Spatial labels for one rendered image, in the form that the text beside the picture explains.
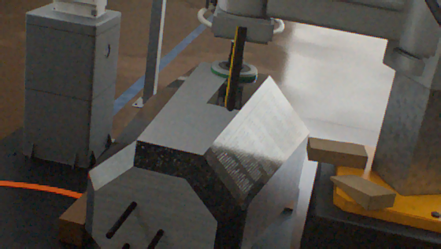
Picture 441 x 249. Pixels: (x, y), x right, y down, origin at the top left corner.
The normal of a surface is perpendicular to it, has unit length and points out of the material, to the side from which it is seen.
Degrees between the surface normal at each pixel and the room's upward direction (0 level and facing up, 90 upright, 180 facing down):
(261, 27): 90
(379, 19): 90
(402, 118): 90
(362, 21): 90
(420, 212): 0
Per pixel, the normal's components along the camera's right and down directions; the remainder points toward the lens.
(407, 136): -0.94, -0.01
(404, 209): 0.14, -0.92
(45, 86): -0.19, 0.32
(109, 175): -0.62, -0.50
